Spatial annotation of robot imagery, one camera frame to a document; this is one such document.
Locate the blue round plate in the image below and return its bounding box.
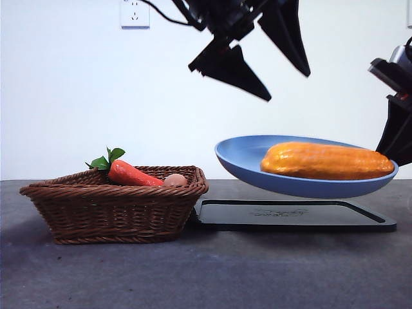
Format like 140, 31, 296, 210
214, 135, 399, 198

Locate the white wall socket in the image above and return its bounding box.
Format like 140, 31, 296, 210
120, 0, 151, 30

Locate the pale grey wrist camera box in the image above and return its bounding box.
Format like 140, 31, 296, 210
388, 35, 412, 73

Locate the brown egg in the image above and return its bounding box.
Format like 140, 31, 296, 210
164, 173, 188, 187

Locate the yellow orange corn cob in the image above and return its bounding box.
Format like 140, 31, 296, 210
259, 142, 395, 180

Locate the black cable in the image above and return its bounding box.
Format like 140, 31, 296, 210
141, 0, 207, 33

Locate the orange carrot with green leaves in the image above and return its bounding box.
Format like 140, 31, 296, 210
84, 147, 165, 187

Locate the brown wicker basket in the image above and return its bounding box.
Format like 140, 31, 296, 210
19, 165, 209, 245

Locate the black cutting board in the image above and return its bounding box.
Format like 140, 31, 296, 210
192, 198, 397, 233

